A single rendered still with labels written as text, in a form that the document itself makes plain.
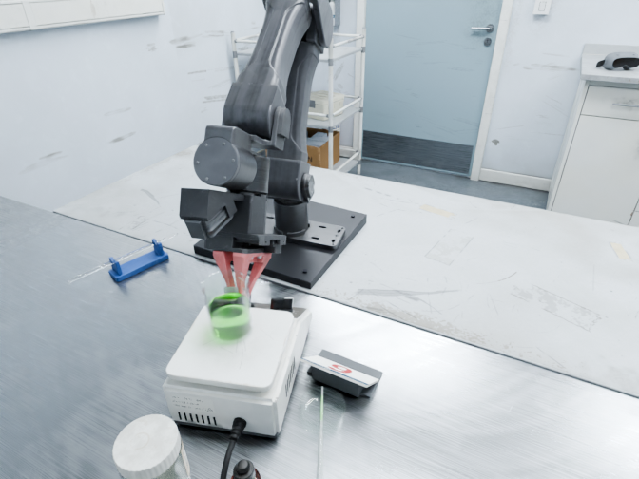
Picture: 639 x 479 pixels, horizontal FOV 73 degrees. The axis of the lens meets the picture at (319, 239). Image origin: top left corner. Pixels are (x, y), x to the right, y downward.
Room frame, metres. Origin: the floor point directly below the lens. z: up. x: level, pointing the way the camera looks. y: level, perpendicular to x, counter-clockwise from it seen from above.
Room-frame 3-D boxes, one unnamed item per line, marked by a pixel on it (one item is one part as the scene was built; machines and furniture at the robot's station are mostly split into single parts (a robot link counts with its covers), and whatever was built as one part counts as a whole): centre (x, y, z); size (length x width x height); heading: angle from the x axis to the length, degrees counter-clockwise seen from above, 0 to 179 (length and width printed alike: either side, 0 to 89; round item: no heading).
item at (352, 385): (0.39, -0.03, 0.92); 0.09 x 0.06 x 0.04; 62
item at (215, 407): (0.39, 0.10, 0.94); 0.22 x 0.13 x 0.08; 170
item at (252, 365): (0.37, 0.10, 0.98); 0.12 x 0.12 x 0.01; 80
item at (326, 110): (2.78, 0.10, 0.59); 0.65 x 0.48 x 0.93; 62
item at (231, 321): (0.38, 0.10, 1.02); 0.06 x 0.05 x 0.08; 30
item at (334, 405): (0.33, 0.00, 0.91); 0.06 x 0.06 x 0.02
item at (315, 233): (0.73, 0.05, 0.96); 0.20 x 0.07 x 0.08; 70
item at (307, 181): (0.71, 0.05, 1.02); 0.09 x 0.06 x 0.06; 74
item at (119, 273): (0.65, 0.32, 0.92); 0.10 x 0.03 x 0.04; 137
